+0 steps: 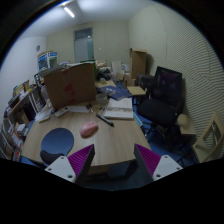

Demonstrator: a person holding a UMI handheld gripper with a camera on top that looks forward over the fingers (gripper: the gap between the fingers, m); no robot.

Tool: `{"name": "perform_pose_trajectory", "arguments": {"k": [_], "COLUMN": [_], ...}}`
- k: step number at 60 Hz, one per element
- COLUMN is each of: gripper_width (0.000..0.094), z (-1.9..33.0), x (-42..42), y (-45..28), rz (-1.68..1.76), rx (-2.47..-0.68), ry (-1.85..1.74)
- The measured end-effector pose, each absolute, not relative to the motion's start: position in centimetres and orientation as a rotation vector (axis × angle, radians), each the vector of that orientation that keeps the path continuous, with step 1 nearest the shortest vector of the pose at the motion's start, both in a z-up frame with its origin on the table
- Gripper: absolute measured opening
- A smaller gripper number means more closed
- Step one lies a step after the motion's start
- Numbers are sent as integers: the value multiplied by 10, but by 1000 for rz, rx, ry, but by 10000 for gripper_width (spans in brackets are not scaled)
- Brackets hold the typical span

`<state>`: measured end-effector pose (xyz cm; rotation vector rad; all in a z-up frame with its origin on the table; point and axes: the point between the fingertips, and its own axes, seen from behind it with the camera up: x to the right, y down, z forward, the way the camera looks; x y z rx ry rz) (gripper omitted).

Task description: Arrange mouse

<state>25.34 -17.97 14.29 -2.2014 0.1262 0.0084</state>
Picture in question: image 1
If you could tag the roll of tape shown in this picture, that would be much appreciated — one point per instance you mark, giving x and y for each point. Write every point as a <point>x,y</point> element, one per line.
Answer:
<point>101,98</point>

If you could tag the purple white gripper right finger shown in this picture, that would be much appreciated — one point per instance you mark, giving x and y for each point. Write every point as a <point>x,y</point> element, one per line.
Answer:
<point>155,165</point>

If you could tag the small cardboard box on chair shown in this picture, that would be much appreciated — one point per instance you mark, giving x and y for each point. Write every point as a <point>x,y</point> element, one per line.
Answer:
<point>136,90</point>

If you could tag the tall cardboard box background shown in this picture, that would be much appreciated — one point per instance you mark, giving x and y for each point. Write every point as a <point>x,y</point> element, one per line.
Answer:
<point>137,62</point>

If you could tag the wooden table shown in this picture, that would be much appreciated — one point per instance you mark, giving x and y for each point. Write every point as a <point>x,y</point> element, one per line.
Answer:
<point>113,144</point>

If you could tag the blue book on table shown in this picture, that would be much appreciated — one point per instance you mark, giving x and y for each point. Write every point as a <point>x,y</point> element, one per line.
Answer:
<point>114,92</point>

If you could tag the white remote control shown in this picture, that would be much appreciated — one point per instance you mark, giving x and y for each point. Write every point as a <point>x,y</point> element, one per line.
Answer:
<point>61,112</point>

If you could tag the white open book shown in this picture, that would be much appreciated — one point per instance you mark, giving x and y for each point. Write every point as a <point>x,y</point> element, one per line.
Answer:
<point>121,109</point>

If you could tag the light wooden chair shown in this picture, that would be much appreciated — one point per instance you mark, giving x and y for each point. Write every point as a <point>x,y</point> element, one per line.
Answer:
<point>209,146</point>

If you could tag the dark blue mouse pad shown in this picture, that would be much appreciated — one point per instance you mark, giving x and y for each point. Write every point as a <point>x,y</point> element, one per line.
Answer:
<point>58,142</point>

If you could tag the black office chair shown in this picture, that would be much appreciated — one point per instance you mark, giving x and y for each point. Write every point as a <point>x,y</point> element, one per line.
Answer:
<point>165,101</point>

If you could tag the black pen tool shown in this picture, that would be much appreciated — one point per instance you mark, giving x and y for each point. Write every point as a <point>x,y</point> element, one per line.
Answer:
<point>105,120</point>

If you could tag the wooden shelf unit left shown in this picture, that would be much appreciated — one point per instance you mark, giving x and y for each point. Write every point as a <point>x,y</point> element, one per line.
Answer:
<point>16,120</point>

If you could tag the ceiling fluorescent light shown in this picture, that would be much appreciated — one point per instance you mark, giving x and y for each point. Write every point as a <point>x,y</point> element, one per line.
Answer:
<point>69,12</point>

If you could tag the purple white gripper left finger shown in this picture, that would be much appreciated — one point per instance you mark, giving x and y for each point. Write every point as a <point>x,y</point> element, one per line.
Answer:
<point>75,167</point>

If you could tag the grey door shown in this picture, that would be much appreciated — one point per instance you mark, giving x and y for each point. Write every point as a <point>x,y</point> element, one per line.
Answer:
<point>83,45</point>

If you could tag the blue white display box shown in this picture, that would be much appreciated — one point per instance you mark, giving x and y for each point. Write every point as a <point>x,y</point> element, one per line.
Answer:
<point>47,60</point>

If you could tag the large brown cardboard box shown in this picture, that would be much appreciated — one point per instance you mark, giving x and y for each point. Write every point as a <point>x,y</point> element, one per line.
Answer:
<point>71,85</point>

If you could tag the pink computer mouse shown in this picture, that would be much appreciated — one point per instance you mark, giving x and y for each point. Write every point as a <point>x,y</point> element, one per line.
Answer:
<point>88,128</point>

